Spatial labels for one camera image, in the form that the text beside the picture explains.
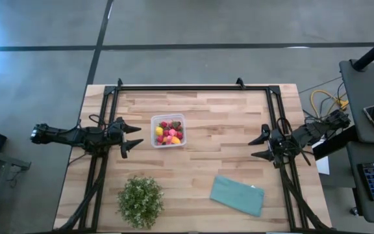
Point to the grey side stand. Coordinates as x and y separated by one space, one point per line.
11 161

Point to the black pole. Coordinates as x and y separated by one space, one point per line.
373 52

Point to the teal folded cloth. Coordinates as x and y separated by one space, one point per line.
237 196

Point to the yellow toy lemon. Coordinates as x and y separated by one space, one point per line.
158 130

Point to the clear plastic container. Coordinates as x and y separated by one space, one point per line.
153 143

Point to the grey caster wheel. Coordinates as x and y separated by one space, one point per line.
354 211

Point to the black desk support bar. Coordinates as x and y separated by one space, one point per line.
330 150

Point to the yellow toy banana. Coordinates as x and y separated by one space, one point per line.
175 140

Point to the black metal table frame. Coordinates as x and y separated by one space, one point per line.
190 87

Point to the grey desk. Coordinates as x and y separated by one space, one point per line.
362 87

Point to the white paper sheet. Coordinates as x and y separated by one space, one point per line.
323 165

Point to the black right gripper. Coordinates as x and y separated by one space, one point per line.
276 146

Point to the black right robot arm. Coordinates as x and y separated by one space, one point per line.
313 133

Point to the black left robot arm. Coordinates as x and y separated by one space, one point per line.
67 138

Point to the green artificial plant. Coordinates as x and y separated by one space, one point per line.
140 203

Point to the pink toy fruit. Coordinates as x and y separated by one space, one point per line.
172 132

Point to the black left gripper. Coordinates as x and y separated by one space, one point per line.
117 135

